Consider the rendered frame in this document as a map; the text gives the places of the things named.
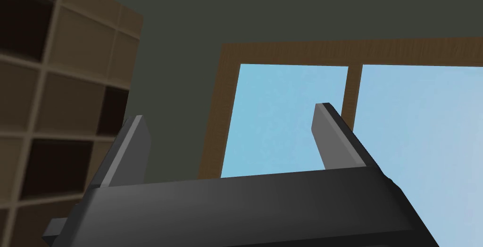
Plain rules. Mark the brown wooden shelf unit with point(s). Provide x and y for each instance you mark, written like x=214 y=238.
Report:
x=56 y=88

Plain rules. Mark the wooden framed window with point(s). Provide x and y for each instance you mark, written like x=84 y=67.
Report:
x=279 y=126

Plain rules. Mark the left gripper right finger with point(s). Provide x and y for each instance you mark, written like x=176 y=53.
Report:
x=336 y=141

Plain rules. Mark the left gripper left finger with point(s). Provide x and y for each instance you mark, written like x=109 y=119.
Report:
x=128 y=156

